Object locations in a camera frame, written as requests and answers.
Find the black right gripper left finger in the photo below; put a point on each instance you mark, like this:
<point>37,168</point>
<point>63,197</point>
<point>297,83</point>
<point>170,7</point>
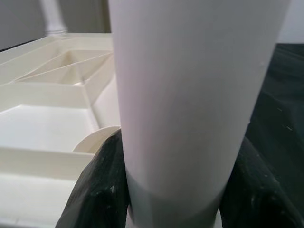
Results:
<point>102,185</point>

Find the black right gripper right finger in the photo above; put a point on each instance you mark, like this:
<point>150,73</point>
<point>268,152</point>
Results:
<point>261,190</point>

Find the white plastic table top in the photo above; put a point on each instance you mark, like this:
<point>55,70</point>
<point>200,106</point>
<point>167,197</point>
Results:
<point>47,123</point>

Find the white plastic table leg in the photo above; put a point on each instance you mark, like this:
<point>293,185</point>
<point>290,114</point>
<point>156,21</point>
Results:
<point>190,95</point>
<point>53,16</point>

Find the black cloth cover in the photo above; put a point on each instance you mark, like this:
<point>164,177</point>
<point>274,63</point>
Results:
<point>280,95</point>

